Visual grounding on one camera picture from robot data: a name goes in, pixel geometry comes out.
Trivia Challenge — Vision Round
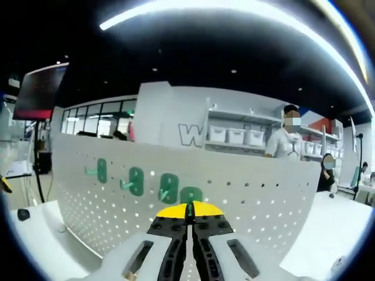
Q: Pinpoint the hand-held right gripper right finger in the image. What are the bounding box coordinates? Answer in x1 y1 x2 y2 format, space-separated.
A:
192 201 296 281

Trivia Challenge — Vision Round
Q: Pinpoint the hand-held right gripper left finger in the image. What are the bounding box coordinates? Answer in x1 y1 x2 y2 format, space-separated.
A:
84 203 188 281

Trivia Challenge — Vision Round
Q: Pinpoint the white perforated mounting plate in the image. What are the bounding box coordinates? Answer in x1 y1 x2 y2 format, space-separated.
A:
51 133 322 260

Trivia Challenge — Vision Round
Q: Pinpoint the green hook assembly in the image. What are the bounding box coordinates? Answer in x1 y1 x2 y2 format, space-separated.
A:
179 186 203 223
158 173 179 205
120 166 145 196
84 157 108 184

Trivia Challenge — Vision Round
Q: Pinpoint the black screen stand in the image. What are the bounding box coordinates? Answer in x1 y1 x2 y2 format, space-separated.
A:
32 118 46 204

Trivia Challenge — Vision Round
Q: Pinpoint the red display screen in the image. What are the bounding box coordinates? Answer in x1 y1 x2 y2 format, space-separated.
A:
12 61 70 120

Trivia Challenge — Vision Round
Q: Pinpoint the row of white storage bins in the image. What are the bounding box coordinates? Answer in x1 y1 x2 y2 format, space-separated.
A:
209 125 343 157

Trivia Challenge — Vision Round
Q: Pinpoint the white shelf rack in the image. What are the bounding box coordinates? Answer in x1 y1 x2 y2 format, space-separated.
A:
204 98 345 160

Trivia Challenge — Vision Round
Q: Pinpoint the black tripod stand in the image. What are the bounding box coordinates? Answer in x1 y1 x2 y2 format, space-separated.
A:
350 133 366 203

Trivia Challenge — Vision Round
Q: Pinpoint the ceiling light strip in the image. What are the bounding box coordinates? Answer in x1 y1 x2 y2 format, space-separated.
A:
98 0 375 116
310 0 370 84

